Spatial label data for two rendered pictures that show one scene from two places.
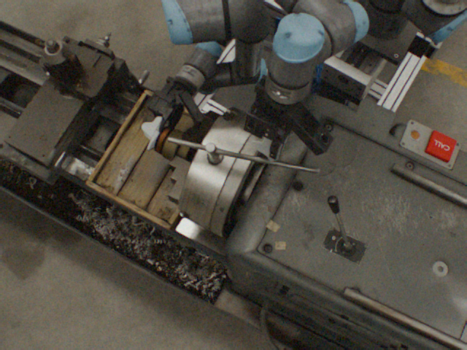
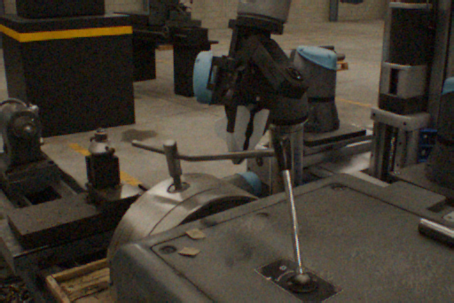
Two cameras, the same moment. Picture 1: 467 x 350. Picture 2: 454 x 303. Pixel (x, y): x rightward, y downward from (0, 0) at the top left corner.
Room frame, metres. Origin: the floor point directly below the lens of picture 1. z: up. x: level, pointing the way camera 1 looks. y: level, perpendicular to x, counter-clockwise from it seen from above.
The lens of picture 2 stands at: (-0.27, -0.32, 1.57)
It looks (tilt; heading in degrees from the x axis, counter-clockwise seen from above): 19 degrees down; 21
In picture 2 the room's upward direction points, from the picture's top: straight up
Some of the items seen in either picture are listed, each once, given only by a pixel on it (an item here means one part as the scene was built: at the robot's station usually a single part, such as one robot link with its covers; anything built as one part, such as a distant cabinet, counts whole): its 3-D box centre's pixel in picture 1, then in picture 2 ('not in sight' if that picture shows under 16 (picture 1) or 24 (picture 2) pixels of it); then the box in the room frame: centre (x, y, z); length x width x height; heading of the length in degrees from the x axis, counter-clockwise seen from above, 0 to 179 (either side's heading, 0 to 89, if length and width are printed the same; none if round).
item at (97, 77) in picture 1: (76, 79); (109, 193); (0.81, 0.45, 0.99); 0.20 x 0.10 x 0.05; 58
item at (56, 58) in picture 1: (55, 50); (101, 144); (0.83, 0.48, 1.13); 0.08 x 0.08 x 0.03
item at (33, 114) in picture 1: (63, 98); (87, 210); (0.78, 0.51, 0.95); 0.43 x 0.17 x 0.05; 148
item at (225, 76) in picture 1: (211, 76); not in sight; (0.79, 0.04, 0.98); 0.11 x 0.08 x 0.11; 93
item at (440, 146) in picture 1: (440, 146); not in sight; (0.40, -0.49, 1.26); 0.06 x 0.06 x 0.02; 58
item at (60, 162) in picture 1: (55, 103); (78, 221); (0.79, 0.56, 0.90); 0.47 x 0.30 x 0.06; 148
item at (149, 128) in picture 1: (151, 130); not in sight; (0.57, 0.20, 1.10); 0.09 x 0.06 x 0.03; 147
